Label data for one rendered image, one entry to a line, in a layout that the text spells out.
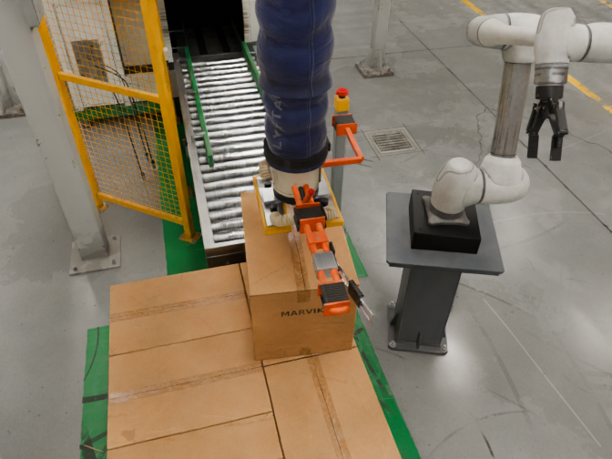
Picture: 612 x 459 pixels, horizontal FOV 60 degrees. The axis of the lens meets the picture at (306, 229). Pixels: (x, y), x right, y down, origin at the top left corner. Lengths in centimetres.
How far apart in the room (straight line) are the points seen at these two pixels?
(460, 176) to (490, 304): 122
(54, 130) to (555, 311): 291
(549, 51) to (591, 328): 203
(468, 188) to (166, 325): 140
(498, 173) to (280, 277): 101
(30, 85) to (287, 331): 171
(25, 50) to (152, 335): 142
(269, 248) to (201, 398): 63
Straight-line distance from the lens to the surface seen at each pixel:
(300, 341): 213
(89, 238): 343
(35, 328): 332
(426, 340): 294
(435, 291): 264
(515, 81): 229
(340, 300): 145
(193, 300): 244
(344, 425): 206
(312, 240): 163
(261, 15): 159
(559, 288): 354
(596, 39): 176
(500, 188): 234
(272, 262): 199
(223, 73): 431
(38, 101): 295
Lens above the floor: 236
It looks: 42 degrees down
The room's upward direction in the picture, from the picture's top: 1 degrees clockwise
